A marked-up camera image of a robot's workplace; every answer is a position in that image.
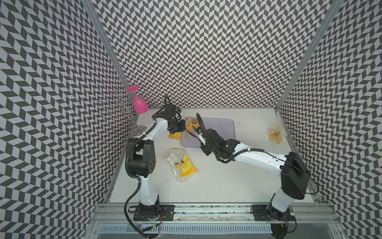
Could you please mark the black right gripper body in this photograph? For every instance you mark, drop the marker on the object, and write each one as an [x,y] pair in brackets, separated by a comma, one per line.
[207,149]

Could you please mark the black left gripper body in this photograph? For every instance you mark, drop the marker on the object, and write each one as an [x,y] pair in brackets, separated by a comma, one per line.
[177,126]

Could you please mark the clear resealable bag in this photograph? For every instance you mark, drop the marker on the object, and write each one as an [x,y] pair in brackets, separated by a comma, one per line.
[277,132]

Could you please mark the steel black-tipped tongs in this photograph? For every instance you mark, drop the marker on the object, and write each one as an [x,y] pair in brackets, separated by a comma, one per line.
[195,133]

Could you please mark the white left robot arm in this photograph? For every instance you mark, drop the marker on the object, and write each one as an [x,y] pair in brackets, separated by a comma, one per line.
[140,158]

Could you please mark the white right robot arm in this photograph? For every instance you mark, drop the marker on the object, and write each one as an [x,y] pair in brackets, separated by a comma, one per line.
[290,168]

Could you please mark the clear bag yellow chick print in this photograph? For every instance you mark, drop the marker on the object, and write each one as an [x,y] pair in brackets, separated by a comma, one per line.
[180,162]

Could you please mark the lilac plastic tray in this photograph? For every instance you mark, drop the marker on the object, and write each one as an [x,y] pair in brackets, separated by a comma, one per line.
[224,127]

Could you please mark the pink upside-down wine glass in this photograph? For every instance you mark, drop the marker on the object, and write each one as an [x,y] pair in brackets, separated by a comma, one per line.
[139,103]

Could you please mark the chrome glass drying rack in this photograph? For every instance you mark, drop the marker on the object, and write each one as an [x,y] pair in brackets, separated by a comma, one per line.
[120,102]

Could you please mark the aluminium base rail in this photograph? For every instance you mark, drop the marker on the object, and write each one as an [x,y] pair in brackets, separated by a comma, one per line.
[198,213]

